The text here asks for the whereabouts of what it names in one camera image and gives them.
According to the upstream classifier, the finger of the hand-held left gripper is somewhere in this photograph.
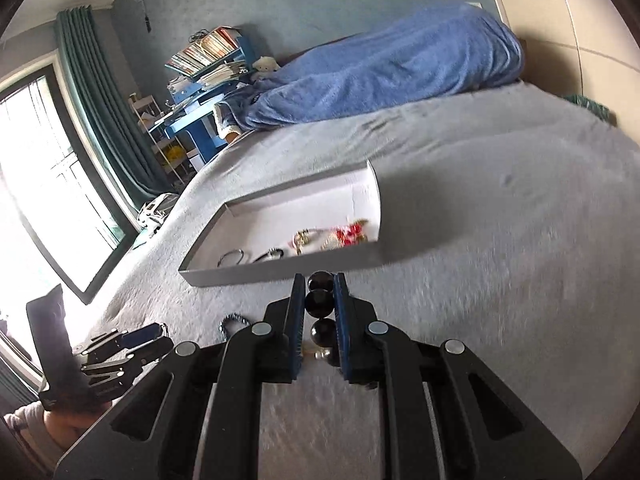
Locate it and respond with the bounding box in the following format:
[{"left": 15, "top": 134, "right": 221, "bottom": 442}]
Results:
[
  {"left": 75, "top": 322, "right": 169, "bottom": 359},
  {"left": 81, "top": 337, "right": 175, "bottom": 387}
]

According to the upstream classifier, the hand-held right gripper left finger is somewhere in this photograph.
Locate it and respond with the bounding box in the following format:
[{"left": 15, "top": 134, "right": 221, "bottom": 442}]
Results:
[{"left": 52, "top": 273, "right": 307, "bottom": 480}]

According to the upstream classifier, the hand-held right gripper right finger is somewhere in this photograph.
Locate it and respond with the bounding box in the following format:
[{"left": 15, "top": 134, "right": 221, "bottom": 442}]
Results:
[{"left": 332, "top": 272, "right": 584, "bottom": 480}]

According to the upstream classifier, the large black bead bracelet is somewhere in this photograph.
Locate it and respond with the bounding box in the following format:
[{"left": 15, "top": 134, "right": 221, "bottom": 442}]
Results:
[{"left": 306, "top": 270, "right": 339, "bottom": 348}]

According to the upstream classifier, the gold bangle bracelet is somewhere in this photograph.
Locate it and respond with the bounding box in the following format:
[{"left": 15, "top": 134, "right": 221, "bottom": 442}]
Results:
[{"left": 292, "top": 229, "right": 322, "bottom": 254}]

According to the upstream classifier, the grey shallow cardboard box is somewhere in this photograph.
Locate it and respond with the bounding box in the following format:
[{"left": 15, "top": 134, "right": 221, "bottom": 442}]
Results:
[{"left": 178, "top": 160, "right": 384, "bottom": 288}]

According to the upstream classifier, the person's left forearm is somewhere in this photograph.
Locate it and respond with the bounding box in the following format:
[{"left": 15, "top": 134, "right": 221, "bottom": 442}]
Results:
[{"left": 3, "top": 402, "right": 49, "bottom": 462}]

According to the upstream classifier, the person's left hand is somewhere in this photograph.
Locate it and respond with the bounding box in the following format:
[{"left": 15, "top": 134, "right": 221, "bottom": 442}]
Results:
[{"left": 44, "top": 401, "right": 112, "bottom": 451}]

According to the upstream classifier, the white object on floor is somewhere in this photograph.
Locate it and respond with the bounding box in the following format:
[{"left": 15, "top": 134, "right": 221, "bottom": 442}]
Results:
[{"left": 137, "top": 192, "right": 181, "bottom": 229}]

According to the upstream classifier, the black framed window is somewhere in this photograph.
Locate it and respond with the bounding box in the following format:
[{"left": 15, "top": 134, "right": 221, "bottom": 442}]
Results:
[{"left": 0, "top": 66, "right": 142, "bottom": 307}]

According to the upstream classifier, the blue desk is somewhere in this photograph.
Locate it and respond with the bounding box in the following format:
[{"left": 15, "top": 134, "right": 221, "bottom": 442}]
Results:
[{"left": 147, "top": 35, "right": 257, "bottom": 172}]

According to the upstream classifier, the teal curtain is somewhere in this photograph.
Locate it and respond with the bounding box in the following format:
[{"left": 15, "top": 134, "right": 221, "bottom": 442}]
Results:
[{"left": 53, "top": 5, "right": 174, "bottom": 211}]

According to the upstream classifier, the white plush toy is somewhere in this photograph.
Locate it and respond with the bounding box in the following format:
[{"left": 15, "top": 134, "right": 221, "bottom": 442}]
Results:
[{"left": 251, "top": 55, "right": 281, "bottom": 79}]

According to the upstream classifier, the stack of papers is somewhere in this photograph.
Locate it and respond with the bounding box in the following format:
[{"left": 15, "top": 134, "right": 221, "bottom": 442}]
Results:
[{"left": 197, "top": 60, "right": 249, "bottom": 87}]

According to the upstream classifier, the blue fleece blanket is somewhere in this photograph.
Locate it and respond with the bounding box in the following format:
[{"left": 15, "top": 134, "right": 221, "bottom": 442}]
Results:
[{"left": 222, "top": 3, "right": 526, "bottom": 134}]

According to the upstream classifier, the row of books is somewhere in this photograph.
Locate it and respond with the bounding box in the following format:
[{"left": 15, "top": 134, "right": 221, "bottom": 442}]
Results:
[{"left": 165, "top": 25, "right": 244, "bottom": 76}]

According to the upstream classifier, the teal knitted cloth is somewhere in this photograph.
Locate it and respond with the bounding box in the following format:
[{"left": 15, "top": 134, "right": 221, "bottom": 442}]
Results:
[{"left": 564, "top": 92, "right": 612, "bottom": 122}]

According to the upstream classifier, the beige wardrobe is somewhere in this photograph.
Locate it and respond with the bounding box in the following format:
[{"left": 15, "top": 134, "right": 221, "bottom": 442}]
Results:
[{"left": 492, "top": 0, "right": 640, "bottom": 133}]

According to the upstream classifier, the dark blue bead bracelet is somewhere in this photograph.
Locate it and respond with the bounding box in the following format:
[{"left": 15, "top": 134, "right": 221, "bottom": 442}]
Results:
[{"left": 219, "top": 313, "right": 252, "bottom": 345}]

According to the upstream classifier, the white wire cart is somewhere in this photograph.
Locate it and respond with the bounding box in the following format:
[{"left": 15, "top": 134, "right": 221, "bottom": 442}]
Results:
[{"left": 127, "top": 92, "right": 199, "bottom": 182}]

